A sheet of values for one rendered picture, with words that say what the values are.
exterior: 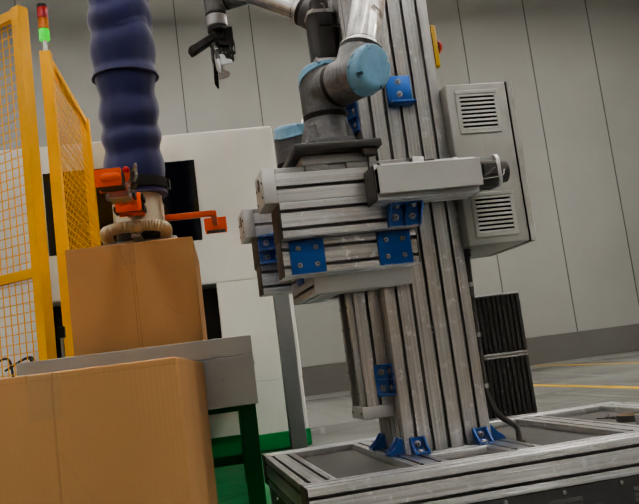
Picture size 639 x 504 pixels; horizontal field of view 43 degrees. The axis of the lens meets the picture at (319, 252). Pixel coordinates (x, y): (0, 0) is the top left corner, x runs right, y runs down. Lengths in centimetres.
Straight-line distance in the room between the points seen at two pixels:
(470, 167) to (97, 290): 125
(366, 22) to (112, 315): 120
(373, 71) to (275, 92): 1013
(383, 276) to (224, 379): 63
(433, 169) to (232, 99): 1012
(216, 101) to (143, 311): 951
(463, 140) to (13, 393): 148
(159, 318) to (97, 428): 136
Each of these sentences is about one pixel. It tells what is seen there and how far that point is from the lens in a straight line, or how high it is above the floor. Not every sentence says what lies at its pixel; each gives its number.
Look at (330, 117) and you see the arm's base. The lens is 209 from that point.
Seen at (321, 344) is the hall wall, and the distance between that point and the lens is 1153.
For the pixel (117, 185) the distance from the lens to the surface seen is 231.
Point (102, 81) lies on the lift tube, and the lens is 301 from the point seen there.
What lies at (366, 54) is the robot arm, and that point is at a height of 123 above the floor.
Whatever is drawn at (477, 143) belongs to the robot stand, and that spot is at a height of 105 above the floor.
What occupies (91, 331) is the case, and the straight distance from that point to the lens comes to 262.
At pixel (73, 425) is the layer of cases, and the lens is 128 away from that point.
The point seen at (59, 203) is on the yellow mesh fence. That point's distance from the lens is 390.
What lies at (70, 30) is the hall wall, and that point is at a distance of 1240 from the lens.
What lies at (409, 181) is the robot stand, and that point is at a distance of 196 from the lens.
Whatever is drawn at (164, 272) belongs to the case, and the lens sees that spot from 261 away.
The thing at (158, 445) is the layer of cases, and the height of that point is 42.
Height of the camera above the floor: 52
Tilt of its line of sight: 7 degrees up
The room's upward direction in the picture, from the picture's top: 7 degrees counter-clockwise
